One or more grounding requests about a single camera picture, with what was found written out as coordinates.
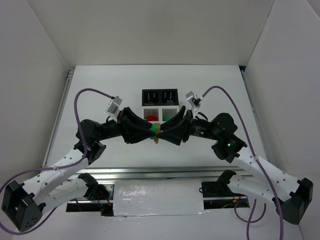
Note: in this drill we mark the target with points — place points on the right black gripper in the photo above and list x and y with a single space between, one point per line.
187 126

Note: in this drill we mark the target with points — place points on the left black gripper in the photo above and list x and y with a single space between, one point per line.
122 125

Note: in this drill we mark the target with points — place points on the green lego brick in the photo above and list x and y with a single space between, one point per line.
166 117

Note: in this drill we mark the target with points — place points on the red ridged lego brick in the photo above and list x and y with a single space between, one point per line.
152 118

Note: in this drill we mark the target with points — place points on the green lego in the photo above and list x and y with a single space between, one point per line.
151 129

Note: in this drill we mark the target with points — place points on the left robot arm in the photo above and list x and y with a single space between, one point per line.
30 194

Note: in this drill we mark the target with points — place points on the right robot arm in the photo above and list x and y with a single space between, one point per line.
290 195

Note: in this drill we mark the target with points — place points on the white container pair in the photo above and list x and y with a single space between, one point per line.
159 111

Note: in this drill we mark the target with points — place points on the black container pair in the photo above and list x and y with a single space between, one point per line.
159 97

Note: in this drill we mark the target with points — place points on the white foam cover panel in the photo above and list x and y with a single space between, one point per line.
157 198

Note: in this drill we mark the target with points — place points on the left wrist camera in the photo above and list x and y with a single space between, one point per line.
113 109

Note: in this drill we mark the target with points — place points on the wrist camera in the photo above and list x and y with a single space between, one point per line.
195 102
113 109

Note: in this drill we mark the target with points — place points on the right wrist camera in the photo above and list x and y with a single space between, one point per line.
195 102

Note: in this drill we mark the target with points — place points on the aluminium rail frame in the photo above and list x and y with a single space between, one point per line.
148 159

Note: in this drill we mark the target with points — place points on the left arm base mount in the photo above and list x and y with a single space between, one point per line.
97 192

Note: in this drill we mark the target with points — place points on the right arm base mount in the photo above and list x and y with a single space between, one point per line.
218 196

